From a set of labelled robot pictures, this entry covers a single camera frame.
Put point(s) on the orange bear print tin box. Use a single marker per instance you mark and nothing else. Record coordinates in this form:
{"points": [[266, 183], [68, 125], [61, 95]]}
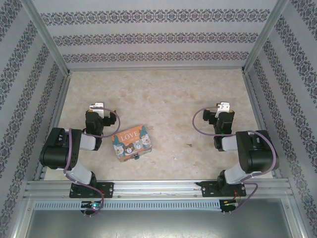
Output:
{"points": [[131, 143]]}

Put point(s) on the small metal key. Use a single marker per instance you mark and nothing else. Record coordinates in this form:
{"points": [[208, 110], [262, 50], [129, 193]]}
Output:
{"points": [[189, 144]]}

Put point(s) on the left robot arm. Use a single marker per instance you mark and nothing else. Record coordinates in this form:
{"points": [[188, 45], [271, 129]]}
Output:
{"points": [[59, 146]]}

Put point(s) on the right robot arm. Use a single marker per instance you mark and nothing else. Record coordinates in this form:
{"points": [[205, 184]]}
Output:
{"points": [[257, 153]]}

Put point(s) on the right controller board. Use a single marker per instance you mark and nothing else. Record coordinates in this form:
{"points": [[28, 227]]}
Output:
{"points": [[229, 203]]}

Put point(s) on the controller board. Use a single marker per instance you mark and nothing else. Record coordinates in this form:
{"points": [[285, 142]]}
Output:
{"points": [[229, 203], [92, 205]]}

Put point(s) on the left controller board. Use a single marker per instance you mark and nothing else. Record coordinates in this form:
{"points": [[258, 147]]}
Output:
{"points": [[92, 205]]}

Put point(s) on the grey metal sheet tray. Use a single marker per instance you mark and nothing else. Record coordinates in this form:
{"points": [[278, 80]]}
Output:
{"points": [[158, 223]]}

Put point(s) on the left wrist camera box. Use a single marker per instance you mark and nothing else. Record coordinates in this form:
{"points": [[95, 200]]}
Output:
{"points": [[97, 107]]}

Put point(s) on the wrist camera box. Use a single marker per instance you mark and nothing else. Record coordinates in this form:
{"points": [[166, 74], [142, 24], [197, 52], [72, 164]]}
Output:
{"points": [[97, 107], [223, 107]]}

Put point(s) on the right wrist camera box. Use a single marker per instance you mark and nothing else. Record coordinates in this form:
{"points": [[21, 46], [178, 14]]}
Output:
{"points": [[223, 107]]}

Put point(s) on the aluminium side rail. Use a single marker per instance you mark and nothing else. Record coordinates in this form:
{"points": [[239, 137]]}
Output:
{"points": [[59, 106], [255, 106]]}

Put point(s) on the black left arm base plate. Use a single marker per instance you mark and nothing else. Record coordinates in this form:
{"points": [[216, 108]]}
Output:
{"points": [[107, 189]]}

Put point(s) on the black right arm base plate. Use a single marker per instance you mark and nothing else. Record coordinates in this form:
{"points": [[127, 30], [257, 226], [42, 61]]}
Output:
{"points": [[205, 188]]}

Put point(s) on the aluminium mounting rail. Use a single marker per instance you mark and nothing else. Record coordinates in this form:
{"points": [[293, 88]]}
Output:
{"points": [[158, 188]]}

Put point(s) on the aluminium frame post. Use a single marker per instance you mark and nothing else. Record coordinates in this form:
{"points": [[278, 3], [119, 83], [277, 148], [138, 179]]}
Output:
{"points": [[44, 34], [267, 34]]}

